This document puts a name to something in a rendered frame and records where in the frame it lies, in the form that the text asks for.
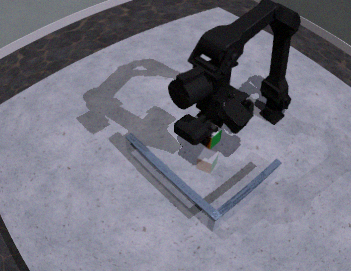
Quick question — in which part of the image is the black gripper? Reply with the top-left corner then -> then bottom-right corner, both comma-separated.
174,85 -> 246,145

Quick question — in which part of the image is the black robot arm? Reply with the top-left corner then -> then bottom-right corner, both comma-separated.
168,0 -> 301,134

